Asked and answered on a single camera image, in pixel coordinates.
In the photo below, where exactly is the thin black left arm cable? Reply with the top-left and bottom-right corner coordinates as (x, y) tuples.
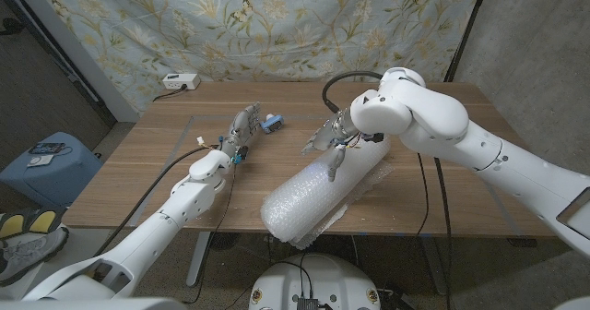
(183, 161), (239, 305)

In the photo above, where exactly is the blue hard case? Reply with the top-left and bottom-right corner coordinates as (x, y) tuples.
(0, 131), (103, 209)

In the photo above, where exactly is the black torso cable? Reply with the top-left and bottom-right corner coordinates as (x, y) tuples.
(275, 253), (315, 300)

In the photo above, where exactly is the bubble wrap roll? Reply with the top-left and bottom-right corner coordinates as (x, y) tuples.
(260, 134), (395, 250)

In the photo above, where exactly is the black phone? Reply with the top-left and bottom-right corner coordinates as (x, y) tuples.
(28, 142), (67, 155)

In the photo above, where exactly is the floral printed backdrop cloth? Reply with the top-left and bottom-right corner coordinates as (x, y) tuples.
(29, 0), (485, 115)

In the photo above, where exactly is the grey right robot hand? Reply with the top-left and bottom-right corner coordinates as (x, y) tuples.
(301, 109), (365, 183)

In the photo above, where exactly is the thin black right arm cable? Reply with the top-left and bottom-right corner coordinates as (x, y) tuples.
(416, 152), (431, 238)

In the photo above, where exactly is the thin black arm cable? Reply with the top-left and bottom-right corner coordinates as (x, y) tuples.
(416, 152), (431, 238)
(183, 161), (239, 305)

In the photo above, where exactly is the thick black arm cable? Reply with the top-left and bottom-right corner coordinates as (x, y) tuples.
(94, 144), (220, 258)
(321, 70), (454, 310)

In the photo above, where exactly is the grey wall post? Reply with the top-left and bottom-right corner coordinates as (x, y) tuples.
(6, 0), (141, 124)

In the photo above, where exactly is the white robot torso base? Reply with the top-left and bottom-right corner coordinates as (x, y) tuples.
(248, 253), (383, 310)

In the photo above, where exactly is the white table leg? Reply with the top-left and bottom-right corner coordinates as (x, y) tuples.
(186, 231), (212, 287)

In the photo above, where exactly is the grey table leg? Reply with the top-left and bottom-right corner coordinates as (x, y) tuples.
(421, 235), (449, 296)

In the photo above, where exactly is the white power strip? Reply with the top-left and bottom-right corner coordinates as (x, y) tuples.
(161, 73), (202, 91)

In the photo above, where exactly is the grey sneaker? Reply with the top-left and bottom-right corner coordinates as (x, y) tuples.
(0, 226), (70, 287)

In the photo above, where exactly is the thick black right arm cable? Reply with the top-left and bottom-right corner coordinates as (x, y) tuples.
(321, 70), (454, 310)

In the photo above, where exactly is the black backdrop stand pole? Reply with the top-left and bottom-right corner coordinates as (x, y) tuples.
(442, 0), (490, 83)

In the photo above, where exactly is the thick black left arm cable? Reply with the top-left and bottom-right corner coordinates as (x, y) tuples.
(94, 144), (220, 258)

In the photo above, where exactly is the black power strip cord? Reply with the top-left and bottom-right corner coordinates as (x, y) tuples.
(151, 84), (188, 102)

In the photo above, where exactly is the yellow and black shoe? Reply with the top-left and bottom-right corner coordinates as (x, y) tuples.
(26, 207), (68, 235)
(0, 212), (28, 240)

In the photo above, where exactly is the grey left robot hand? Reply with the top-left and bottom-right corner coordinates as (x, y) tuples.
(219, 101), (262, 152)

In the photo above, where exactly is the small blue toy camera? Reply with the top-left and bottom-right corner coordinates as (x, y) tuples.
(260, 113), (285, 134)

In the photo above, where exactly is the small white flat device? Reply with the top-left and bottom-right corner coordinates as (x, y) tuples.
(26, 154), (54, 168)

